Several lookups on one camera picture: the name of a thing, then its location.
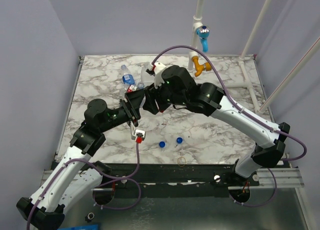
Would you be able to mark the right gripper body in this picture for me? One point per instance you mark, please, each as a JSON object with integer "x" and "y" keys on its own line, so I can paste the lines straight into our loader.
{"x": 157, "y": 98}

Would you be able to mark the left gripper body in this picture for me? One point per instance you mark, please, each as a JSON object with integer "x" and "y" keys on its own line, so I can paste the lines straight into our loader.
{"x": 131, "y": 113}

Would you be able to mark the blue label bottle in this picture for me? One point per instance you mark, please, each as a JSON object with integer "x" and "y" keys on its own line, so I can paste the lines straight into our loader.
{"x": 140, "y": 85}
{"x": 128, "y": 81}

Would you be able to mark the large clear juice bottle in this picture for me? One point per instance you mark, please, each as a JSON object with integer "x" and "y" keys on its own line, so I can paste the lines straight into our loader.
{"x": 146, "y": 78}

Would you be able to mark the blue bottle cap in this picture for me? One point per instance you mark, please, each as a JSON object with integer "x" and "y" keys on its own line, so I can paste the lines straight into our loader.
{"x": 179, "y": 140}
{"x": 162, "y": 144}

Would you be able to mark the red label bottle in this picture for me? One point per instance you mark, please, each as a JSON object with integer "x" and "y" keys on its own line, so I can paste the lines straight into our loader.
{"x": 145, "y": 98}

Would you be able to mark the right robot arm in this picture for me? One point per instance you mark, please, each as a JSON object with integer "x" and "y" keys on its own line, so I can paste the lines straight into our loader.
{"x": 174, "y": 86}

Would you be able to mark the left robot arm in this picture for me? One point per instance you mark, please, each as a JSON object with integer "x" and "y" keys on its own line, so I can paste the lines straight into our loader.
{"x": 45, "y": 209}

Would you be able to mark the yellow brass faucet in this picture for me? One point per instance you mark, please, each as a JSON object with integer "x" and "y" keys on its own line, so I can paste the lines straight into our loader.
{"x": 199, "y": 68}

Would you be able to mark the rubber band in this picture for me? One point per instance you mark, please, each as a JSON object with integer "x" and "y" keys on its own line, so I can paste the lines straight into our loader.
{"x": 181, "y": 161}

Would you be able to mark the blue faucet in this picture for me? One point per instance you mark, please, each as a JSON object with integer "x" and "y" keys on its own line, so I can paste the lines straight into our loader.
{"x": 203, "y": 33}

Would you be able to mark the blue box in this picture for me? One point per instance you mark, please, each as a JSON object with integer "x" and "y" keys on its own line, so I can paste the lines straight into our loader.
{"x": 83, "y": 227}

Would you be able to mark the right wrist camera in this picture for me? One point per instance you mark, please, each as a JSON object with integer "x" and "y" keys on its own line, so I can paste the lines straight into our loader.
{"x": 156, "y": 70}

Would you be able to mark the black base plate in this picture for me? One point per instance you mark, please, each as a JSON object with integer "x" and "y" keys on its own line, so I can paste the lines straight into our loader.
{"x": 174, "y": 181}

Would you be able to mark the white PVC pipe frame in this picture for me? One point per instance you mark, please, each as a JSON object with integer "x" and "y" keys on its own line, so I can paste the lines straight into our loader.
{"x": 247, "y": 83}

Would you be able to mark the aluminium rail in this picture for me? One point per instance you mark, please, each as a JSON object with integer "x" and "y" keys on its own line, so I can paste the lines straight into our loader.
{"x": 286, "y": 178}

